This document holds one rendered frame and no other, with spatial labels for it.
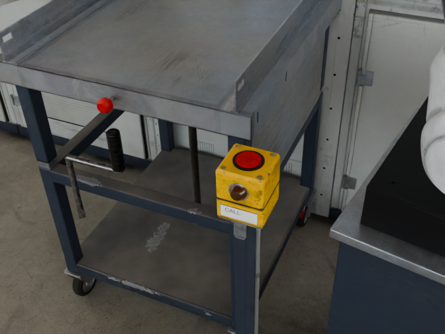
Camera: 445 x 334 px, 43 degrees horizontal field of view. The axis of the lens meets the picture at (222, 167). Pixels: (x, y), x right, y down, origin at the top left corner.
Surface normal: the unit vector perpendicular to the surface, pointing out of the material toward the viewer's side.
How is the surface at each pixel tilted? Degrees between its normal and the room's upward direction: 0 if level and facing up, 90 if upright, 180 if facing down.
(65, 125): 90
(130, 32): 0
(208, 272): 0
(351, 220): 0
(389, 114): 90
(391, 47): 90
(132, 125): 90
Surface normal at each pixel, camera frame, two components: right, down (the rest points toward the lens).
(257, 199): -0.40, 0.56
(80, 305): -0.02, -0.78
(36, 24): 0.92, 0.23
